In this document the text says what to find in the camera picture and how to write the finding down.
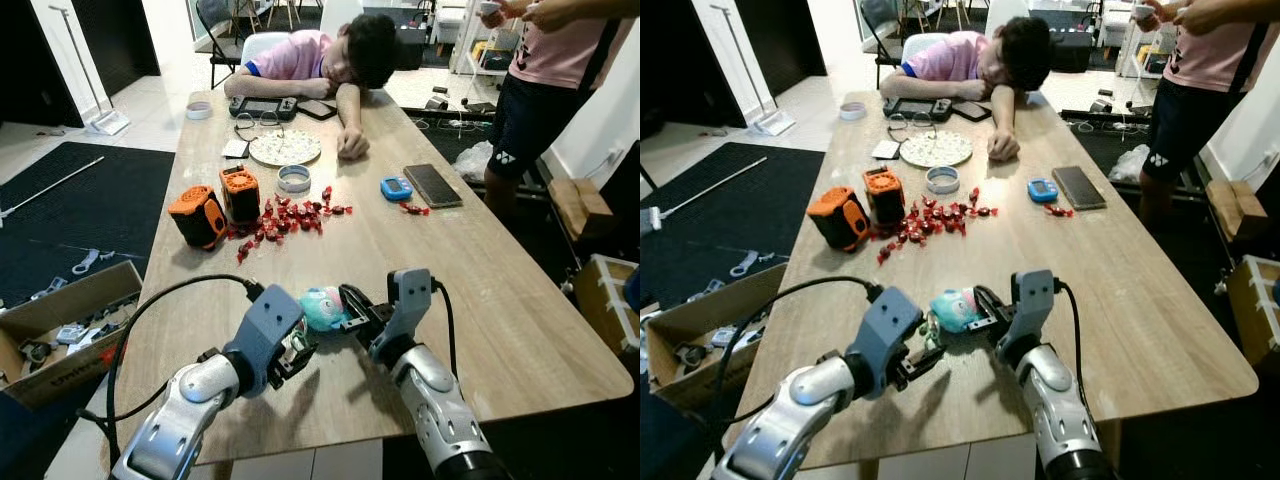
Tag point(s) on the teal metal carabiner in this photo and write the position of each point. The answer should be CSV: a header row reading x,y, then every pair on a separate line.
x,y
932,330

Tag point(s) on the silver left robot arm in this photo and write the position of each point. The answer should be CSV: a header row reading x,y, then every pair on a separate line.
x,y
185,405
800,410

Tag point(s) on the red wrapped candies pile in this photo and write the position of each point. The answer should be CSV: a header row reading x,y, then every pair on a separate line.
x,y
930,220
285,218

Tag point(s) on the single red wrapped candy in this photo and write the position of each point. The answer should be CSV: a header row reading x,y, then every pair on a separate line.
x,y
415,209
1058,210

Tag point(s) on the small blue digital device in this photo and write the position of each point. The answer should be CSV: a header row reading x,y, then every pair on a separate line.
x,y
1042,190
396,189

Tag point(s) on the orange black speaker box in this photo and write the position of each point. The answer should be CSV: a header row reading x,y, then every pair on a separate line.
x,y
198,215
884,197
240,195
838,218

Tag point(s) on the round patterned white plate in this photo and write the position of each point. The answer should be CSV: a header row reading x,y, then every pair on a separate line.
x,y
936,150
285,148

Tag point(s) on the small white card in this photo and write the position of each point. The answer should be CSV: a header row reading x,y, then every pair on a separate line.
x,y
235,148
886,150

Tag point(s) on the white plastic bag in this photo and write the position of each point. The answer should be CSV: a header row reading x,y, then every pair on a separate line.
x,y
475,162
1130,164

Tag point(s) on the black smartphone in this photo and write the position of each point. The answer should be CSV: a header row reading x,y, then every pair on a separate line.
x,y
317,109
970,111

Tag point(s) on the small white plastic part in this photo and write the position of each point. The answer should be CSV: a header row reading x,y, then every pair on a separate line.
x,y
742,265
85,262

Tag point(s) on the black handheld game console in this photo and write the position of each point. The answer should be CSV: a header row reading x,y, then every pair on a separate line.
x,y
262,107
915,109

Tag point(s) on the open cardboard box with parts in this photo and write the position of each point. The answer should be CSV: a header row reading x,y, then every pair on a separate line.
x,y
60,380
700,385

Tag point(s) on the black floor mat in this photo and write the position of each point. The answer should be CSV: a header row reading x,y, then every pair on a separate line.
x,y
745,220
90,215

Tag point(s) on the cardboard box with white tape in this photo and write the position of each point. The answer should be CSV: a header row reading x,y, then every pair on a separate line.
x,y
1255,310
605,300

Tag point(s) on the small brown cardboard box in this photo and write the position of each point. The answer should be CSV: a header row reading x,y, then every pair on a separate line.
x,y
580,205
1238,205

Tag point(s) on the sleeping person in pink shirt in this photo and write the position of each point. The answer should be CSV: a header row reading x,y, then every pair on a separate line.
x,y
300,55
950,57

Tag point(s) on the white plastic chair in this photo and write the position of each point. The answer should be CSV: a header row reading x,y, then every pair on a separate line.
x,y
918,43

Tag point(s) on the white long stick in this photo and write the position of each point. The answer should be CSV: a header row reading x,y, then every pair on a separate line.
x,y
55,184
710,187

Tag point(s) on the white floor stand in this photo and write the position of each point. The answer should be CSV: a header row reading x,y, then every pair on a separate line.
x,y
775,122
110,122

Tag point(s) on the white storage rack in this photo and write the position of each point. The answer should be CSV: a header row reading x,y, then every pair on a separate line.
x,y
1140,58
490,55

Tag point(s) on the standing person in black shorts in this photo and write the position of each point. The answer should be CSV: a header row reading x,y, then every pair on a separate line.
x,y
1195,95
540,90

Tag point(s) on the black folding chair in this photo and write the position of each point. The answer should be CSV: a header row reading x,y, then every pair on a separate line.
x,y
878,20
215,20

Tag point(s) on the black door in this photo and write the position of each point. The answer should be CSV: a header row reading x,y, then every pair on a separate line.
x,y
120,30
680,60
30,60
785,30

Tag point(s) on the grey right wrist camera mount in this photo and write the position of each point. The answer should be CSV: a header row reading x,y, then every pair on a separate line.
x,y
1032,300
410,300

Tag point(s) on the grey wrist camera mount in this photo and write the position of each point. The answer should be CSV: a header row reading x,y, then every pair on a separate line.
x,y
885,325
1032,300
410,300
265,325

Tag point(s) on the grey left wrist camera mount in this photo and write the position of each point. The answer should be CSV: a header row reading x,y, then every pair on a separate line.
x,y
885,325
265,325

